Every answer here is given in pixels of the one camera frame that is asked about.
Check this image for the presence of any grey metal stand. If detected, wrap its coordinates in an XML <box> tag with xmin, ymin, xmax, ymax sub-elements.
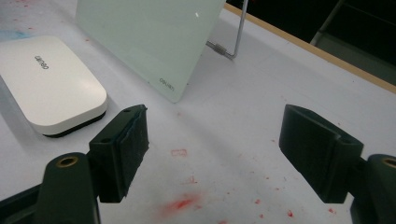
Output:
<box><xmin>309</xmin><ymin>0</ymin><xmax>396</xmax><ymax>87</ymax></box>

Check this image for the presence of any glass whiteboard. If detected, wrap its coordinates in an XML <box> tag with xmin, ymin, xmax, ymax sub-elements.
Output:
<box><xmin>75</xmin><ymin>0</ymin><xmax>226</xmax><ymax>104</ymax></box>

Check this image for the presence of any metal whiteboard stand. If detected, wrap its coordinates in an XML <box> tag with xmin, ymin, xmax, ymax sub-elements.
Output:
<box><xmin>205</xmin><ymin>0</ymin><xmax>249</xmax><ymax>60</ymax></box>

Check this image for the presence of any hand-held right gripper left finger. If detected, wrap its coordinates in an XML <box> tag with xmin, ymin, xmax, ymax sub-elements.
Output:
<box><xmin>35</xmin><ymin>104</ymin><xmax>150</xmax><ymax>224</ymax></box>

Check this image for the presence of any white whiteboard eraser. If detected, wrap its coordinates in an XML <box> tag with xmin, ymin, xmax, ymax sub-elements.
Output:
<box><xmin>0</xmin><ymin>35</ymin><xmax>108</xmax><ymax>138</ymax></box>

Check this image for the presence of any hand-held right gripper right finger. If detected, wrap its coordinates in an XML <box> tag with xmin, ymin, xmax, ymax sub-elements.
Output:
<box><xmin>278</xmin><ymin>104</ymin><xmax>396</xmax><ymax>224</ymax></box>

